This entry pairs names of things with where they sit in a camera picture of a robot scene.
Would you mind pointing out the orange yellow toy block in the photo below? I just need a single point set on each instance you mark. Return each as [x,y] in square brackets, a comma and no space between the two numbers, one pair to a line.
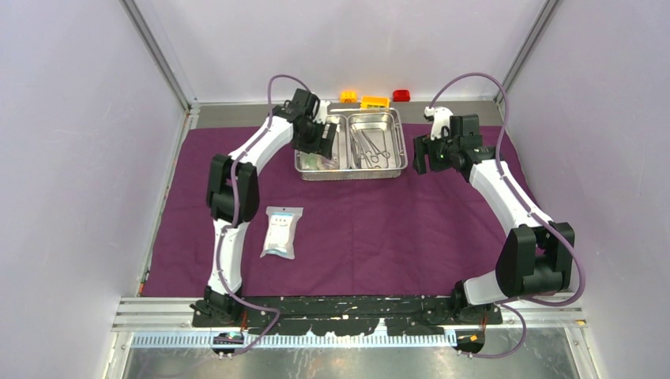
[374,102]

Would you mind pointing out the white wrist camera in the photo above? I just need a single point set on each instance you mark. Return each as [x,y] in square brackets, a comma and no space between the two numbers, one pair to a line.
[322,112]
[440,118]

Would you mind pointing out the green packet in tray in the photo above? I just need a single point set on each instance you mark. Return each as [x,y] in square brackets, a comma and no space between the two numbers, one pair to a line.
[315,162]

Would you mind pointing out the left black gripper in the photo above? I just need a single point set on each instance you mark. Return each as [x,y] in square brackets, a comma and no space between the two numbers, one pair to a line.
[321,146]

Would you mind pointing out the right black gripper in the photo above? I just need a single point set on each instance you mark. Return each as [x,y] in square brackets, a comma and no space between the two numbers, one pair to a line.
[423,145]

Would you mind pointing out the white sterile pouch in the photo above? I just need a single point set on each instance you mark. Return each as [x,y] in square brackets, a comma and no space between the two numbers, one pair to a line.
[280,235]

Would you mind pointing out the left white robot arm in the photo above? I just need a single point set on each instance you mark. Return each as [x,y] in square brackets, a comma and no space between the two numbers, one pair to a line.
[233,196]

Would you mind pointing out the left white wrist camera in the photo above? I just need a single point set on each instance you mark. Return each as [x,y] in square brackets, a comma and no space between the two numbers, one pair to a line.
[322,112]

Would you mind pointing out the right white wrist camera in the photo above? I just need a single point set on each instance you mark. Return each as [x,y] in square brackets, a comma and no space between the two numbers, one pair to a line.
[440,118]

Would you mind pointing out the small orange block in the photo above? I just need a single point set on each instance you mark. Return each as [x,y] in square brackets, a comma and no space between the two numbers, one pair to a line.
[348,97]

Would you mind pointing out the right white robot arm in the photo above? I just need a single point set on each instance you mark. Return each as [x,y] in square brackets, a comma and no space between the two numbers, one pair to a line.
[535,258]

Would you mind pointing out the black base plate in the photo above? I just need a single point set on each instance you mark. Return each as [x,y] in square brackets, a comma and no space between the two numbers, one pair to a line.
[341,315]

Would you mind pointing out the red block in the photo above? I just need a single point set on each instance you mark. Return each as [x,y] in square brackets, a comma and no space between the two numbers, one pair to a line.
[401,95]

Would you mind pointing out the steel surgical forceps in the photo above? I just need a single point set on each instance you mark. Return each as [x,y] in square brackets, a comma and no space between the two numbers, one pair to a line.
[374,156]

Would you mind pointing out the steel instrument tray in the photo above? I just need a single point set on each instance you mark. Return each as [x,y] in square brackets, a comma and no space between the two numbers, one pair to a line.
[383,126]

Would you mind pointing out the purple cloth wrap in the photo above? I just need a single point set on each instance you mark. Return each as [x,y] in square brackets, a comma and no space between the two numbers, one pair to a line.
[410,235]

